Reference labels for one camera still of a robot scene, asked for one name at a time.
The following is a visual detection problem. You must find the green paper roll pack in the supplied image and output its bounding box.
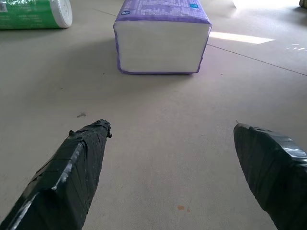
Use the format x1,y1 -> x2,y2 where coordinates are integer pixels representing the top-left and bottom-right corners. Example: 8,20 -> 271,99
0,0 -> 73,31

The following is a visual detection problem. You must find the purple tissue pack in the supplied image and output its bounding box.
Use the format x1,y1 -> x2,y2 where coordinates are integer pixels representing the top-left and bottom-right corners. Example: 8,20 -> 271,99
113,0 -> 213,75

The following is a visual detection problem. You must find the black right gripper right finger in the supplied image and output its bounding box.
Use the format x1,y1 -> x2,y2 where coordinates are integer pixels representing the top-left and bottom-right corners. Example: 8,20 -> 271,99
233,122 -> 307,230

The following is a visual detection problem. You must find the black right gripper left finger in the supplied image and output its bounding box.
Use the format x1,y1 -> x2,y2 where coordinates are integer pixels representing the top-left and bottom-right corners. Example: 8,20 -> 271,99
0,118 -> 113,230

